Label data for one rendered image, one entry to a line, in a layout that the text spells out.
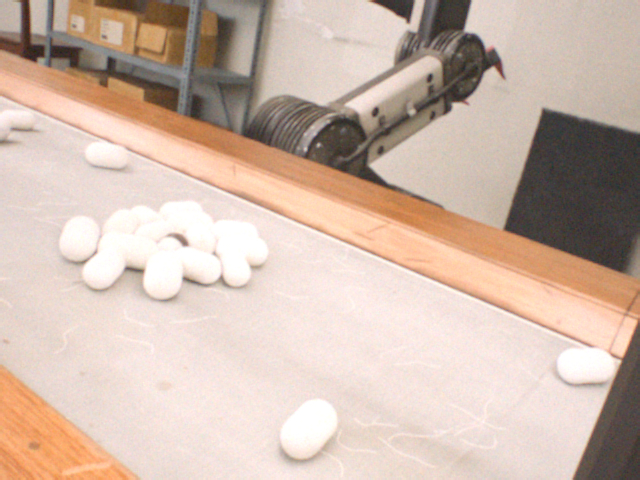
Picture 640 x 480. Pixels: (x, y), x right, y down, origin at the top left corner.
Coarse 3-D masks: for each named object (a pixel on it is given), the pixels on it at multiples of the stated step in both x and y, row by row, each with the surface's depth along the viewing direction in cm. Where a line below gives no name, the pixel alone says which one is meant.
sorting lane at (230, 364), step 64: (64, 128) 67; (0, 192) 46; (64, 192) 49; (128, 192) 52; (192, 192) 55; (0, 256) 37; (320, 256) 47; (0, 320) 30; (64, 320) 31; (128, 320) 33; (192, 320) 34; (256, 320) 35; (320, 320) 37; (384, 320) 39; (448, 320) 40; (512, 320) 42; (64, 384) 27; (128, 384) 28; (192, 384) 29; (256, 384) 30; (320, 384) 31; (384, 384) 32; (448, 384) 33; (512, 384) 34; (576, 384) 36; (128, 448) 24; (192, 448) 25; (256, 448) 25; (384, 448) 27; (448, 448) 28; (512, 448) 29; (576, 448) 30
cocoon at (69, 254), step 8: (80, 216) 39; (72, 224) 38; (80, 224) 38; (88, 224) 38; (96, 224) 39; (64, 232) 37; (72, 232) 37; (80, 232) 37; (88, 232) 37; (96, 232) 39; (64, 240) 37; (72, 240) 37; (80, 240) 37; (88, 240) 37; (96, 240) 38; (64, 248) 37; (72, 248) 37; (80, 248) 37; (88, 248) 37; (96, 248) 38; (64, 256) 37; (72, 256) 37; (80, 256) 37; (88, 256) 37
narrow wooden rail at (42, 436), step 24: (0, 384) 22; (24, 384) 22; (0, 408) 21; (24, 408) 21; (48, 408) 21; (0, 432) 20; (24, 432) 20; (48, 432) 20; (72, 432) 21; (0, 456) 19; (24, 456) 19; (48, 456) 19; (72, 456) 20; (96, 456) 20
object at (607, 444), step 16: (624, 352) 4; (624, 368) 4; (624, 384) 4; (608, 400) 4; (624, 400) 4; (608, 416) 4; (624, 416) 4; (592, 432) 4; (608, 432) 4; (624, 432) 4; (592, 448) 4; (608, 448) 4; (624, 448) 4; (592, 464) 4; (608, 464) 4; (624, 464) 4
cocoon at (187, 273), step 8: (184, 248) 38; (184, 256) 38; (192, 256) 38; (200, 256) 38; (208, 256) 38; (184, 264) 38; (192, 264) 38; (200, 264) 37; (208, 264) 38; (216, 264) 38; (184, 272) 38; (192, 272) 38; (200, 272) 37; (208, 272) 37; (216, 272) 38; (200, 280) 38; (208, 280) 38
